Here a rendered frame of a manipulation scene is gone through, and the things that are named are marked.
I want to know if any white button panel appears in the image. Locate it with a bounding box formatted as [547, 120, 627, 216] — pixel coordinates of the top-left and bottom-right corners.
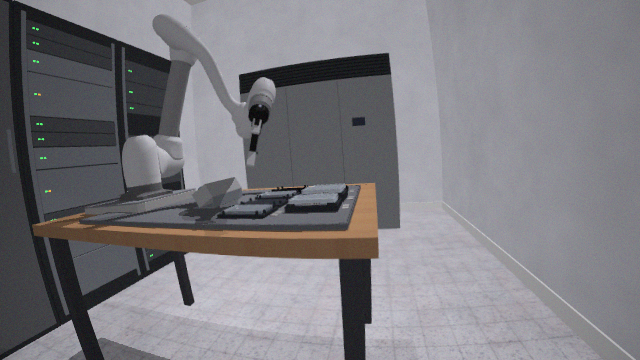
[192, 177, 263, 209]

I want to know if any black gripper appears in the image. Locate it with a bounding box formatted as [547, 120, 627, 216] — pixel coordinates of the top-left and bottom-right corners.
[246, 104, 269, 167]

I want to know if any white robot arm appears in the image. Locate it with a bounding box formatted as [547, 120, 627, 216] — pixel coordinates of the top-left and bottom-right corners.
[119, 14, 276, 202]

